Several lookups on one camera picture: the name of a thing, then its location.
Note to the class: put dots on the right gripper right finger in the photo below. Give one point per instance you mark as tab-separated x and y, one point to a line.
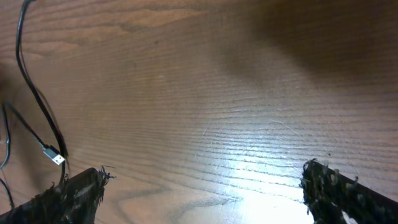
330	196

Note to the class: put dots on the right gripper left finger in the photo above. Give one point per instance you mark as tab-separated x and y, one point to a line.
74	201

